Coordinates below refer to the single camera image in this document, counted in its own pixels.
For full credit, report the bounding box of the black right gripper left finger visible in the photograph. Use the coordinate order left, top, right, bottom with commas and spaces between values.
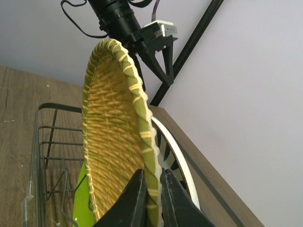
94, 169, 147, 227

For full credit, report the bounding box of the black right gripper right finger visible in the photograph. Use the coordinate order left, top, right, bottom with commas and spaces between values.
160, 169, 213, 227

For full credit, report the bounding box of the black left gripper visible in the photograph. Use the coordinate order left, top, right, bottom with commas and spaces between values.
123, 23, 174, 84

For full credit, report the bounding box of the lime green plate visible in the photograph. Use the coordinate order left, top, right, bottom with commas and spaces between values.
73, 164, 96, 227

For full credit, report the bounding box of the white blue striped plate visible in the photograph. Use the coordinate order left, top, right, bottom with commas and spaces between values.
151, 117, 200, 209

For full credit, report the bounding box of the black wire dish rack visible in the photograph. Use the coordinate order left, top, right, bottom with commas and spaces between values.
20, 103, 84, 227

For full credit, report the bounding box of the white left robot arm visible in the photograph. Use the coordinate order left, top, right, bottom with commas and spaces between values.
89, 0, 177, 227

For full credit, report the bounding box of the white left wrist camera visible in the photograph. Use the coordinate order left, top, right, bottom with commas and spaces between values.
143, 20, 178, 41

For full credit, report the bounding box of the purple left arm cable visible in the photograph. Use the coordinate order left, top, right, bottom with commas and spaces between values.
150, 0, 162, 23

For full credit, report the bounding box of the black aluminium frame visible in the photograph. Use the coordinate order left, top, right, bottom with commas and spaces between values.
150, 0, 224, 106

